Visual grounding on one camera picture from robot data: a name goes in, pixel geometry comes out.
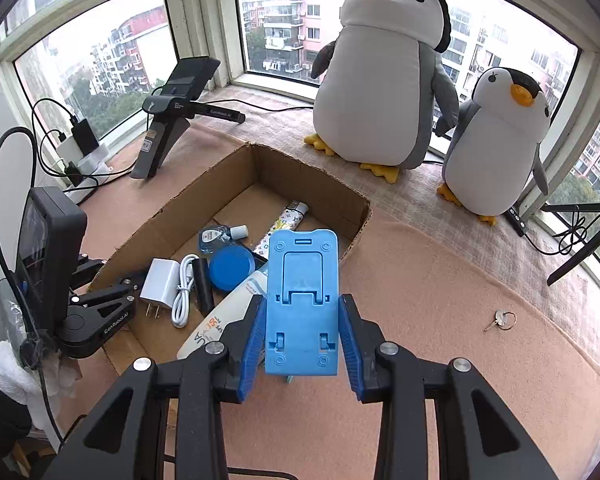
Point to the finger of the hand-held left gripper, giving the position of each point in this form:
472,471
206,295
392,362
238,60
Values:
105,320
87,267

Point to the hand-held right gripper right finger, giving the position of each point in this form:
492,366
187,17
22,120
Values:
352,355

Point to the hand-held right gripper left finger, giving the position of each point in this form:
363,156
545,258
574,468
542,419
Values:
252,355

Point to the blue folding phone stand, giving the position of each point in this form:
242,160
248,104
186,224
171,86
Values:
300,310

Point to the white wall charger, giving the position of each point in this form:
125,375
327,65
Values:
160,282

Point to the black cylinder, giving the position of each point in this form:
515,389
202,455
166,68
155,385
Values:
203,285

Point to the blue round jar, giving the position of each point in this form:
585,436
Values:
230,267

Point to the small blue liquid bottle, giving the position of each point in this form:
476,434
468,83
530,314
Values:
212,239

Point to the patterned white tube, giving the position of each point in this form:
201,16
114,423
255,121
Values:
285,220

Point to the cardboard box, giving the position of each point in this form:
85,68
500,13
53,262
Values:
300,170

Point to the white sunscreen bottle blue cap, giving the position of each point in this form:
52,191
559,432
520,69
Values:
220,317

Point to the white power strip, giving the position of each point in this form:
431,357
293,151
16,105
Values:
97,165

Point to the white power adapter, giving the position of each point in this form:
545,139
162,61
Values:
67,149

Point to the black power bank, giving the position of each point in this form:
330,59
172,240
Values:
85,137

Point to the idle black gripper device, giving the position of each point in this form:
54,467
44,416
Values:
155,145

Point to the beige woven cloth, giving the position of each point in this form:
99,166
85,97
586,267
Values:
405,200

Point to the small black flat device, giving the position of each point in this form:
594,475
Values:
516,221

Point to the black tripod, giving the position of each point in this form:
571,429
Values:
575,262

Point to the small penguin plush toy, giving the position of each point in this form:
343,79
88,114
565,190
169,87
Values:
495,160

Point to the large penguin plush toy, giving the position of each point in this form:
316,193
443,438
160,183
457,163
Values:
380,85

